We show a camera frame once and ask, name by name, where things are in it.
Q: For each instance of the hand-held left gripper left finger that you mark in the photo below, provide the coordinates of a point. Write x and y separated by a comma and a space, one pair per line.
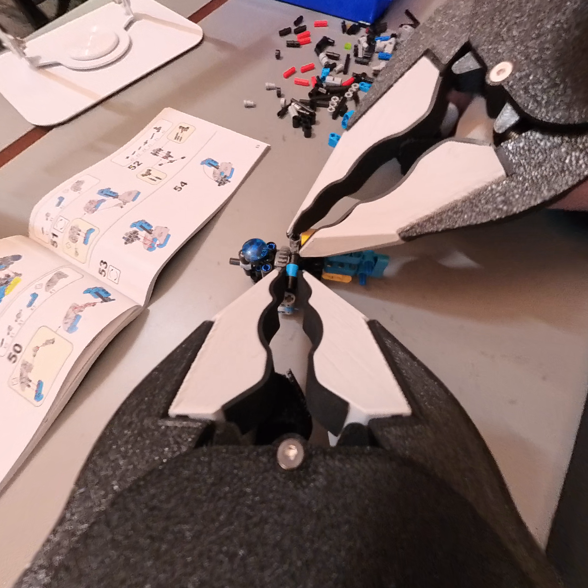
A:
220, 367

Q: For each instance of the grey desk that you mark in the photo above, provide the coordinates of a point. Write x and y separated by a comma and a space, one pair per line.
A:
478, 322

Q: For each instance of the open instruction booklet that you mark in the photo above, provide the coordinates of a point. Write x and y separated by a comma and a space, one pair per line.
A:
92, 257

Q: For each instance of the blue beam with black pins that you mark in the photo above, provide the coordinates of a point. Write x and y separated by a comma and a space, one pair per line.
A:
289, 276

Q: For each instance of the blue storage bin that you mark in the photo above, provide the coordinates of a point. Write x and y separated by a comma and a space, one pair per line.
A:
349, 7

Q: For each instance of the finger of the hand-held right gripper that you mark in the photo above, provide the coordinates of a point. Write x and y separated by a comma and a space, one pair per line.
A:
441, 184
386, 119

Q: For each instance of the black grey gear assembly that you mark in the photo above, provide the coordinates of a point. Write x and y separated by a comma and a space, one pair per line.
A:
257, 253

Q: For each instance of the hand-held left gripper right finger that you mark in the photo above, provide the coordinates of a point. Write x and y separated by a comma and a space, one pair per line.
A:
358, 363

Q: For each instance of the pile of loose small bricks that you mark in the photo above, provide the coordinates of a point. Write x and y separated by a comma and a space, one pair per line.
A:
335, 69

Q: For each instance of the blue yellow brick assembly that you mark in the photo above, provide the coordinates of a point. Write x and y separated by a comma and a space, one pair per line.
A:
354, 266

